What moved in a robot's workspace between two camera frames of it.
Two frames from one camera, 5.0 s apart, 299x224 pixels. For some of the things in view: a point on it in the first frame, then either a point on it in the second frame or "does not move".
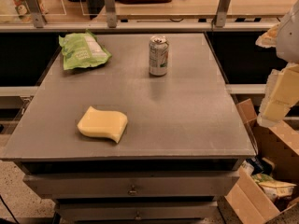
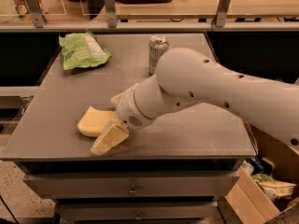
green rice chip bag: [81, 50] does not move
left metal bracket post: [35, 7] does not move
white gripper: [289, 36] -> [128, 108]
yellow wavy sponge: [103, 123] does not move
